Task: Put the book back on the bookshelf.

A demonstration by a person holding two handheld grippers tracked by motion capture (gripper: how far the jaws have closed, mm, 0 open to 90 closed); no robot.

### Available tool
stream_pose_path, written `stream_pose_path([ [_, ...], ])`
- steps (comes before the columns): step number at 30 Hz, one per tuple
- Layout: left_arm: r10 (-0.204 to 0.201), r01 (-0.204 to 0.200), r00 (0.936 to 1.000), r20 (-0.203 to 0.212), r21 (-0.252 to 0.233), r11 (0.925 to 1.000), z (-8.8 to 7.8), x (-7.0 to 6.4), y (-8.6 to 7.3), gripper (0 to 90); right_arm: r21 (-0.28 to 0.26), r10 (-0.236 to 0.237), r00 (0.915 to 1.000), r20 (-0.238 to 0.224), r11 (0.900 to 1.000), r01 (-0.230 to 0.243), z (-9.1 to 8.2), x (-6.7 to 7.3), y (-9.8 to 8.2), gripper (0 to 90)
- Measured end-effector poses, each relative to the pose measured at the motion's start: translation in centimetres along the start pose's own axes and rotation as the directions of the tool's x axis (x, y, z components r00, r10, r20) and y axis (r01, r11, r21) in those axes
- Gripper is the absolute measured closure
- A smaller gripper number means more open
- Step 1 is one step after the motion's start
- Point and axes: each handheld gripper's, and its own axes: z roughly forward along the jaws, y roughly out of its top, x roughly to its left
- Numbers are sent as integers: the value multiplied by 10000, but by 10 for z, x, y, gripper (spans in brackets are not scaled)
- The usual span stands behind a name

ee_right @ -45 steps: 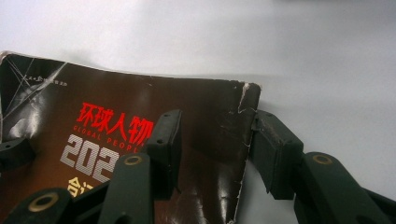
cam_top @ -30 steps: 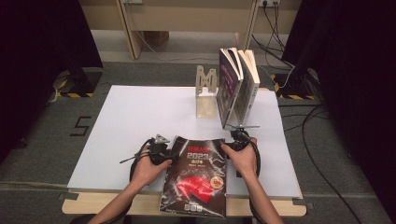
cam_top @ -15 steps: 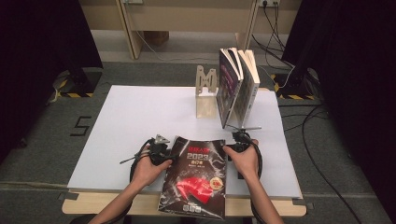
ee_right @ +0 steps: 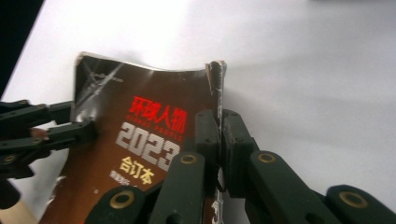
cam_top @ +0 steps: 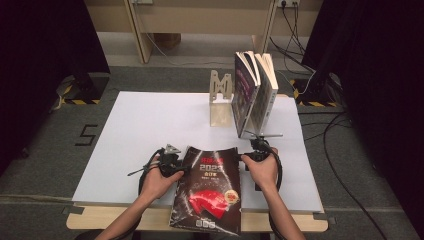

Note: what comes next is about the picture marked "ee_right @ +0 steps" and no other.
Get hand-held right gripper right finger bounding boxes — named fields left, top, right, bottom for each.
left=222, top=110, right=344, bottom=224

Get thick magazine with red title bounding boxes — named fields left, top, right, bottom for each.
left=38, top=50, right=228, bottom=224

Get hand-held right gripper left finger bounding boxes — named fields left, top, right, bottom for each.
left=148, top=109, right=222, bottom=224

